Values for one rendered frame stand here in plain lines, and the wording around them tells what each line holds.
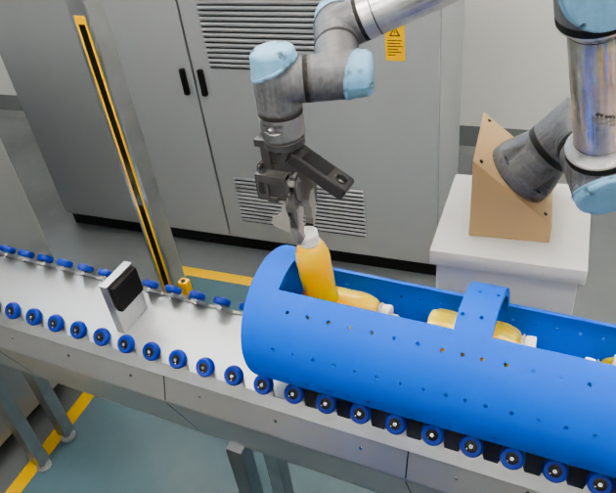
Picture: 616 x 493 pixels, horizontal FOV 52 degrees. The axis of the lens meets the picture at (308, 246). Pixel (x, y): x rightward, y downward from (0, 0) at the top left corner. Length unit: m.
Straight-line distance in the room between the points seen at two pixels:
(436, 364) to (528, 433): 0.19
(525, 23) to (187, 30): 1.83
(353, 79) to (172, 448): 1.87
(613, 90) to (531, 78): 2.76
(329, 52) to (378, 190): 1.83
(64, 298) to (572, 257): 1.29
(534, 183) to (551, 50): 2.46
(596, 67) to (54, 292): 1.46
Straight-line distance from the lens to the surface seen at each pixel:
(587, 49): 1.06
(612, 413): 1.12
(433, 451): 1.34
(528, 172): 1.38
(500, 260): 1.40
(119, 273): 1.62
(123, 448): 2.67
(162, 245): 1.96
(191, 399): 1.56
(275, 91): 1.03
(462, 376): 1.13
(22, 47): 3.45
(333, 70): 1.02
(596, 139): 1.18
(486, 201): 1.40
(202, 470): 2.51
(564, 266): 1.40
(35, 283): 1.97
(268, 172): 1.12
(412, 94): 2.58
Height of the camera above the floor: 2.03
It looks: 38 degrees down
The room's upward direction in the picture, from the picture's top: 8 degrees counter-clockwise
